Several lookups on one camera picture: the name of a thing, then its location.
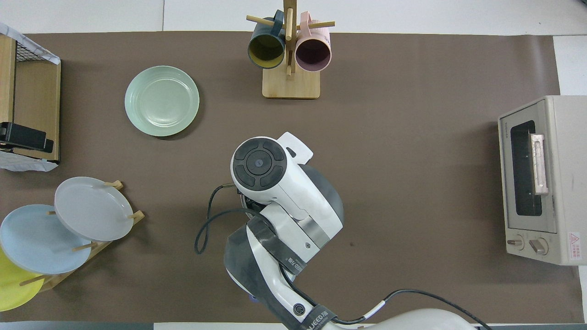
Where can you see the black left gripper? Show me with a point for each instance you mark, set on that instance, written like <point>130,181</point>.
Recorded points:
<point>25,137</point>

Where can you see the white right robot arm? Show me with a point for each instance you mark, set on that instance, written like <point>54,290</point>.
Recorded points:
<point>284,197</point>

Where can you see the grey plate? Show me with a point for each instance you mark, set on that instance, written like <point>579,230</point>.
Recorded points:
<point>91,208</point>

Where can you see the light blue plate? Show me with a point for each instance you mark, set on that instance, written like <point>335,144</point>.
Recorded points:
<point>32,238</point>

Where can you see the wooden plate rack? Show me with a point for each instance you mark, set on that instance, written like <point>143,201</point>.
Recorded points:
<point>98,247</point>

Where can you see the pale green plate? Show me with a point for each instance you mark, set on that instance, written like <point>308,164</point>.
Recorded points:
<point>162,101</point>

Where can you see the yellow plate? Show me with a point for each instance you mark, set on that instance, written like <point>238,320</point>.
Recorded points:
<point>13,288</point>

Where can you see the wooden shelf unit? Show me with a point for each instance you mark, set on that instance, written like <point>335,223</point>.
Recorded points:
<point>36,96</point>

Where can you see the dark teal mug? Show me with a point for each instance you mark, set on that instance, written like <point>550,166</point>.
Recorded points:
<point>266,50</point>

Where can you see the wooden mug rack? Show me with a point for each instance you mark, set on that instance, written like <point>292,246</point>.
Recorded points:
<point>291,85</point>

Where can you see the pink mug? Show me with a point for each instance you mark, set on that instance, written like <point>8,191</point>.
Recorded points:
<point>313,55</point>

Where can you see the brown table mat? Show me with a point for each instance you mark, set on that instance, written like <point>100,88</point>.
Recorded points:
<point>412,137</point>

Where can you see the beige toaster oven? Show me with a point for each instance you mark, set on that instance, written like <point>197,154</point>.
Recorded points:
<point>566,174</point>

